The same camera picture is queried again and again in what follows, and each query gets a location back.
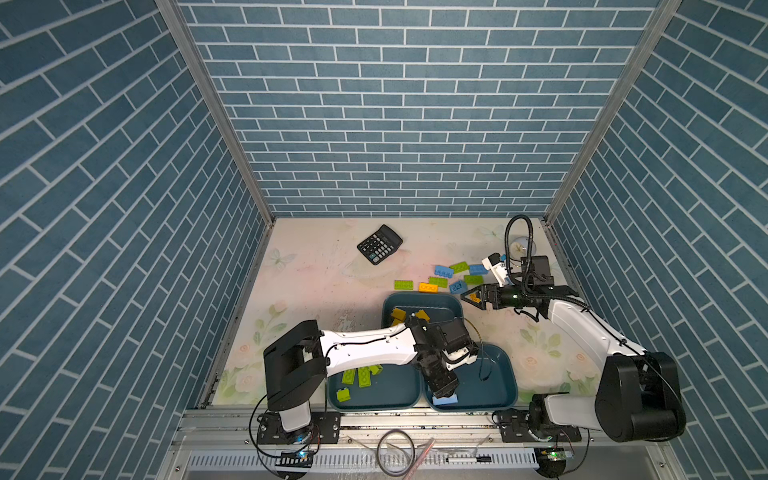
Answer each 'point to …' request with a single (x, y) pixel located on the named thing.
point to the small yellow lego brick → (422, 315)
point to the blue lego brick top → (445, 400)
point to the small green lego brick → (375, 369)
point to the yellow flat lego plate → (474, 298)
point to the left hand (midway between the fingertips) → (447, 388)
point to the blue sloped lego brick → (459, 287)
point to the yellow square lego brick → (396, 322)
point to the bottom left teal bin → (398, 387)
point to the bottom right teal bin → (490, 384)
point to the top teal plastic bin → (435, 305)
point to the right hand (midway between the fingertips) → (470, 292)
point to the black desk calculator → (380, 245)
